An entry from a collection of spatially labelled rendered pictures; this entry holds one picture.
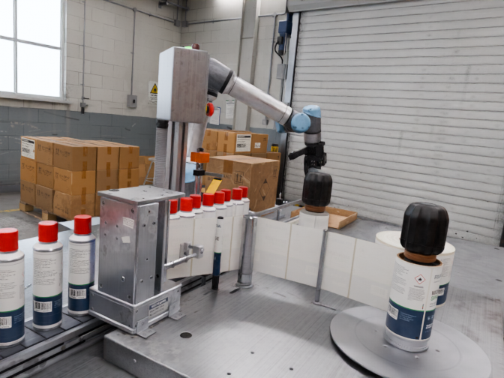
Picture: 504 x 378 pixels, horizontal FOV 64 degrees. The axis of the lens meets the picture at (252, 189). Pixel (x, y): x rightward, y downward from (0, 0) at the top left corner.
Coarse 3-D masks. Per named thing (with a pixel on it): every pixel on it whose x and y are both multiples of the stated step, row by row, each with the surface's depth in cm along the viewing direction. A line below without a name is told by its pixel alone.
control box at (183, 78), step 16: (176, 48) 103; (160, 64) 116; (176, 64) 104; (192, 64) 105; (208, 64) 108; (160, 80) 115; (176, 80) 104; (192, 80) 106; (160, 96) 115; (176, 96) 105; (192, 96) 107; (160, 112) 115; (176, 112) 106; (192, 112) 108
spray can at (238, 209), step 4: (232, 188) 131; (236, 188) 131; (240, 188) 132; (232, 192) 130; (236, 192) 130; (240, 192) 130; (232, 196) 130; (236, 196) 130; (240, 196) 130; (232, 200) 130; (236, 200) 130; (240, 200) 131; (236, 204) 129; (240, 204) 130; (232, 208) 130; (236, 208) 130; (240, 208) 130; (232, 212) 130; (236, 212) 130; (240, 212) 130; (232, 216) 130
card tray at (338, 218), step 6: (294, 210) 209; (330, 210) 227; (336, 210) 225; (342, 210) 223; (294, 216) 210; (330, 216) 220; (336, 216) 221; (342, 216) 222; (348, 216) 222; (354, 216) 215; (330, 222) 206; (336, 222) 207; (342, 222) 197; (348, 222) 206; (336, 228) 195
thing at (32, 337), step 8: (296, 224) 176; (176, 280) 105; (64, 312) 84; (32, 320) 80; (64, 320) 81; (72, 320) 81; (80, 320) 81; (88, 320) 82; (32, 328) 77; (56, 328) 78; (64, 328) 78; (32, 336) 74; (40, 336) 75; (48, 336) 75; (24, 344) 72; (32, 344) 72; (0, 352) 69; (8, 352) 69; (16, 352) 70; (0, 360) 67
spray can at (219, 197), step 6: (216, 192) 121; (222, 192) 122; (216, 198) 121; (222, 198) 121; (216, 204) 122; (222, 204) 122; (216, 210) 121; (222, 210) 121; (216, 216) 121; (222, 216) 122
